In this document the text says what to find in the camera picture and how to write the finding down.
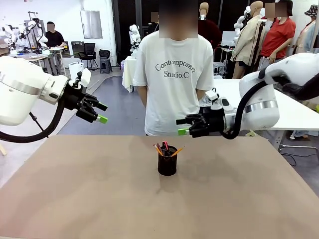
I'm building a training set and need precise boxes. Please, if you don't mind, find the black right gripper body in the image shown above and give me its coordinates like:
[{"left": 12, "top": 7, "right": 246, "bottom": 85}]
[{"left": 188, "top": 109, "right": 226, "bottom": 138}]

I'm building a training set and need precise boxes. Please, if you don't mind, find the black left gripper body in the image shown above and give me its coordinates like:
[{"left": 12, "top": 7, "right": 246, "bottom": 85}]
[{"left": 61, "top": 86, "right": 99, "bottom": 122}]

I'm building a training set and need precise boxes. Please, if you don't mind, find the long yellow pencil pink eraser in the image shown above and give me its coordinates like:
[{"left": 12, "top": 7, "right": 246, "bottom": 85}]
[{"left": 170, "top": 146, "right": 186, "bottom": 157}]

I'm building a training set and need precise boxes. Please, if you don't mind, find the orange pencil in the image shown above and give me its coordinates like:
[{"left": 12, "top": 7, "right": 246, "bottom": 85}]
[{"left": 153, "top": 143, "right": 164, "bottom": 157}]

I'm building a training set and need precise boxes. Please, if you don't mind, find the black mesh pen holder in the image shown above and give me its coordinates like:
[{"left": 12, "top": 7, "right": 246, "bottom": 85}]
[{"left": 158, "top": 145, "right": 178, "bottom": 176}]

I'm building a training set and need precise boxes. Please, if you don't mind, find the white air purifier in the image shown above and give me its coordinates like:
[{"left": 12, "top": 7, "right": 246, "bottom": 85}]
[{"left": 68, "top": 62, "right": 85, "bottom": 80}]

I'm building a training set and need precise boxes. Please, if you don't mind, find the person in white T-shirt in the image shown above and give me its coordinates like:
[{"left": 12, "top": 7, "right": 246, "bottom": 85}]
[{"left": 132, "top": 0, "right": 215, "bottom": 136}]

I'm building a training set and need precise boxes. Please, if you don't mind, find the table with white cloth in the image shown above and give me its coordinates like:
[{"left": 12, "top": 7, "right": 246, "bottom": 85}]
[{"left": 121, "top": 55, "right": 138, "bottom": 93}]

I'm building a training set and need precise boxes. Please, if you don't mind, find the black plastic stool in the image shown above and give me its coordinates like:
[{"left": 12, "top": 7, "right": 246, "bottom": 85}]
[{"left": 99, "top": 49, "right": 113, "bottom": 74}]

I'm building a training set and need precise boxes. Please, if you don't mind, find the black tripod leg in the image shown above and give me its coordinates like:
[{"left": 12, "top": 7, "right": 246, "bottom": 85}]
[{"left": 28, "top": 112, "right": 49, "bottom": 139}]

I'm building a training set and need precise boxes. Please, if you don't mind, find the black office chair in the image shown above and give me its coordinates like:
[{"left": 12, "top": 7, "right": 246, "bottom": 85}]
[{"left": 78, "top": 42, "right": 99, "bottom": 71}]

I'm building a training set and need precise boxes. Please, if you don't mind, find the dark leaning board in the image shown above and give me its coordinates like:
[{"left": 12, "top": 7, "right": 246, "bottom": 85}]
[{"left": 70, "top": 41, "right": 84, "bottom": 58}]

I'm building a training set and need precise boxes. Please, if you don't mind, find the seated person in black T-shirt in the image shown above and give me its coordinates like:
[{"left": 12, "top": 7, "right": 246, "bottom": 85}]
[{"left": 45, "top": 21, "right": 66, "bottom": 48}]

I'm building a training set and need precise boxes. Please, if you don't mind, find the mannequin in beige coat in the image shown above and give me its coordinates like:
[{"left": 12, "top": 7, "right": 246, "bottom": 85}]
[{"left": 230, "top": 1, "right": 266, "bottom": 80}]

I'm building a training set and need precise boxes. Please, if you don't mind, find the white background robot on stand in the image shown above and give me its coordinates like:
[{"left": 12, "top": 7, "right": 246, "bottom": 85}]
[{"left": 18, "top": 11, "right": 48, "bottom": 54}]

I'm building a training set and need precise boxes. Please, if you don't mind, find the white desk with metal legs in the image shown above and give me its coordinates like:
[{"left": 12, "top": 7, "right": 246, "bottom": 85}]
[{"left": 213, "top": 79, "right": 319, "bottom": 150}]

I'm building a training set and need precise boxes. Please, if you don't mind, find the mannequin in dark red top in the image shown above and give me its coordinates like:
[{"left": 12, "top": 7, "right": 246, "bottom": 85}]
[{"left": 198, "top": 2, "right": 223, "bottom": 50}]

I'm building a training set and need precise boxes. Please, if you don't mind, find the standing person in dark clothes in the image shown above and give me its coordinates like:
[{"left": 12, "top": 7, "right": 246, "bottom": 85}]
[{"left": 146, "top": 11, "right": 160, "bottom": 35}]

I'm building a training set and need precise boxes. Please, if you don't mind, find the person in red shirt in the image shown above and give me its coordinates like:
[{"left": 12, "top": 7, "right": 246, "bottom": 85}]
[{"left": 260, "top": 0, "right": 297, "bottom": 63}]

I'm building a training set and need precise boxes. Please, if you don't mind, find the figure with patterned bucket hat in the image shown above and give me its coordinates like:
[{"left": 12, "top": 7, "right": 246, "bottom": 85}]
[{"left": 295, "top": 4, "right": 319, "bottom": 54}]

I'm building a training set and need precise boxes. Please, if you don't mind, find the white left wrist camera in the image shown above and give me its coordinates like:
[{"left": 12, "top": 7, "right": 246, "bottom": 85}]
[{"left": 74, "top": 67, "right": 92, "bottom": 87}]

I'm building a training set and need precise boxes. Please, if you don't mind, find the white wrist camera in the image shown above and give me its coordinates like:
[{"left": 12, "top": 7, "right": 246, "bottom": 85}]
[
  {"left": 204, "top": 87, "right": 221, "bottom": 110},
  {"left": 74, "top": 67, "right": 92, "bottom": 87}
]

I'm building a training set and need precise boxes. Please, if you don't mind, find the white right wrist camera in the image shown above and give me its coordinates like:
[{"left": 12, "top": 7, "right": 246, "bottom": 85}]
[{"left": 204, "top": 87, "right": 221, "bottom": 110}]

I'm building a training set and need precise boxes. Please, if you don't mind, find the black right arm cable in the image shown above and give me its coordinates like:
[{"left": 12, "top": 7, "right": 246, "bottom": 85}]
[{"left": 221, "top": 69, "right": 319, "bottom": 140}]

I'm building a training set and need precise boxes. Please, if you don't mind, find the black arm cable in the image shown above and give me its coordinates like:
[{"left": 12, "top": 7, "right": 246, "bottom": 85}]
[
  {"left": 221, "top": 69, "right": 319, "bottom": 140},
  {"left": 0, "top": 98, "right": 67, "bottom": 144}
]

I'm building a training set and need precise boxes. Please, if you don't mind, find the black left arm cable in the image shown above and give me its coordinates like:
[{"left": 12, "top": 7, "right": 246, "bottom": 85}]
[{"left": 0, "top": 98, "right": 67, "bottom": 144}]

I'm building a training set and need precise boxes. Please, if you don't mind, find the metal wall panel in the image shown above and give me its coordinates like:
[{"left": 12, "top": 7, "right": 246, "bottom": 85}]
[{"left": 80, "top": 10, "right": 103, "bottom": 40}]

